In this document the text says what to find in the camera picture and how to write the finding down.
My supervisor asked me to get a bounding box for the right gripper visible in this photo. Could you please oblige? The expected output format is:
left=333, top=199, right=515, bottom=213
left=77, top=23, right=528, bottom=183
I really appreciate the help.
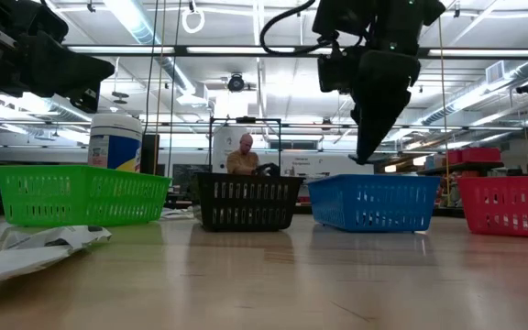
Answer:
left=312, top=0, right=424, bottom=165

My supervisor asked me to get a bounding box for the blue plastic basket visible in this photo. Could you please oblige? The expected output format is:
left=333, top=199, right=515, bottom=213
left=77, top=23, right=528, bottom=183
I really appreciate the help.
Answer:
left=307, top=173, right=442, bottom=234

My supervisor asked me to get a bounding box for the white wipes canister blue label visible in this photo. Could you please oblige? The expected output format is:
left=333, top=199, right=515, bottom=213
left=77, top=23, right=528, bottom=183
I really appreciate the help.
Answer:
left=87, top=113, right=144, bottom=174

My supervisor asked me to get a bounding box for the green plastic basket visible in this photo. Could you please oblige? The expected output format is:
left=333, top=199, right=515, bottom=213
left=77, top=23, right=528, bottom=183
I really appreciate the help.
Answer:
left=0, top=164, right=172, bottom=228

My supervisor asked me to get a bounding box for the black overhead light bar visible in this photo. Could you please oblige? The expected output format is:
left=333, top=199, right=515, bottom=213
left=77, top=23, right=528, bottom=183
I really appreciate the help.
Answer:
left=61, top=43, right=528, bottom=60

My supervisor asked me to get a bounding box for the black upright panel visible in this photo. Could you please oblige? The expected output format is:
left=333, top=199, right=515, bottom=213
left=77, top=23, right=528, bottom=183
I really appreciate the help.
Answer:
left=140, top=133, right=160, bottom=176

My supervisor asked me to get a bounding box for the black handheld device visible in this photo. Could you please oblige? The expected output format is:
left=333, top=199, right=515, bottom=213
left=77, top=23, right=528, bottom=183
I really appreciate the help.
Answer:
left=250, top=162, right=282, bottom=178

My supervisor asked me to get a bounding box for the person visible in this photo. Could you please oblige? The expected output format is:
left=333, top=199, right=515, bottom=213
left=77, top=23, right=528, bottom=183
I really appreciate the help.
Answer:
left=225, top=132, right=265, bottom=176

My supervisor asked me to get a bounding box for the black plastic basket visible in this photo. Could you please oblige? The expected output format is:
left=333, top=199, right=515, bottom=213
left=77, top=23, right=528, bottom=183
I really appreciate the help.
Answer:
left=195, top=172, right=305, bottom=233

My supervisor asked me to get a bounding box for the white machine cabinet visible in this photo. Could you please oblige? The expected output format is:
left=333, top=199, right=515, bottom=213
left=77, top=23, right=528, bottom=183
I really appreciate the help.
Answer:
left=212, top=126, right=265, bottom=175

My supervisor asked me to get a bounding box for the red plastic basket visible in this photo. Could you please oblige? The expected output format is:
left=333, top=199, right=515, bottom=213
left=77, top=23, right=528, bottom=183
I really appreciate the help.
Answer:
left=456, top=175, right=528, bottom=240

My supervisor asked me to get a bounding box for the long white packet dark end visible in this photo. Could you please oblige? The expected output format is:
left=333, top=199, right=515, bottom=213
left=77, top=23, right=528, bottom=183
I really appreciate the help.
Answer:
left=0, top=224, right=113, bottom=286

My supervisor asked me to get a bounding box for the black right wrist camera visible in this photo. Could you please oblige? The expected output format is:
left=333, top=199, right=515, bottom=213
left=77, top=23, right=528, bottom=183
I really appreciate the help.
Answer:
left=317, top=45, right=361, bottom=94

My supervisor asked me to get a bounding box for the black hanging cable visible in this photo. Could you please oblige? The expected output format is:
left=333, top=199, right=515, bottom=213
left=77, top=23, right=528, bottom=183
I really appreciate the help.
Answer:
left=167, top=0, right=183, bottom=175
left=144, top=0, right=160, bottom=138

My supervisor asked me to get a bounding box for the silver air duct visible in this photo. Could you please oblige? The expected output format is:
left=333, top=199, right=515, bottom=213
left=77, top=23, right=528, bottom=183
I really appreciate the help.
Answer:
left=417, top=58, right=528, bottom=127
left=103, top=0, right=210, bottom=109

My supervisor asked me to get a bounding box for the right wrist cable loop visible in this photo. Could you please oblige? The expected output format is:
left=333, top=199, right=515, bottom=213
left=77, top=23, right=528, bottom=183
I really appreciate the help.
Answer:
left=258, top=0, right=334, bottom=57

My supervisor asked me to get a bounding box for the black tube frame stand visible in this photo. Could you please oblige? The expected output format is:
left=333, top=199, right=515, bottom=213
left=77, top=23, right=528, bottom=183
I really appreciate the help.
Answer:
left=207, top=115, right=283, bottom=175

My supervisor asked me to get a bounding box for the white hanging ring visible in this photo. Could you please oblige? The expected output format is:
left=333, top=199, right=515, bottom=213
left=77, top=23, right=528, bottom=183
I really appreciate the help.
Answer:
left=181, top=5, right=206, bottom=35

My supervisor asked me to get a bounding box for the black overhead camera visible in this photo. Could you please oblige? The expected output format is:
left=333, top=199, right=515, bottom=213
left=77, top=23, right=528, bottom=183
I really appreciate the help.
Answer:
left=226, top=71, right=247, bottom=94

